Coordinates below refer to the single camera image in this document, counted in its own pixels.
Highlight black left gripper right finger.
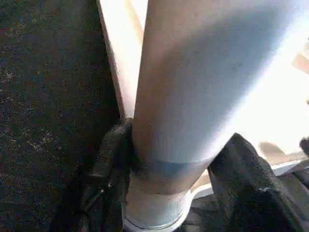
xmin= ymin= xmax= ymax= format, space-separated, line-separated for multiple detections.
xmin=208 ymin=133 xmax=309 ymax=232

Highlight white plastic table top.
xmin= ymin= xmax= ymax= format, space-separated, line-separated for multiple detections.
xmin=97 ymin=0 xmax=309 ymax=199

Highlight black table mat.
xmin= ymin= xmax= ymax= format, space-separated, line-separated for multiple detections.
xmin=0 ymin=0 xmax=309 ymax=232

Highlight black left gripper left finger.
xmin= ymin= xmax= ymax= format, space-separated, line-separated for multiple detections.
xmin=51 ymin=118 xmax=136 ymax=232

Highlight white plastic table leg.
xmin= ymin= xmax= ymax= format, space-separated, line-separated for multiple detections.
xmin=123 ymin=0 xmax=309 ymax=230

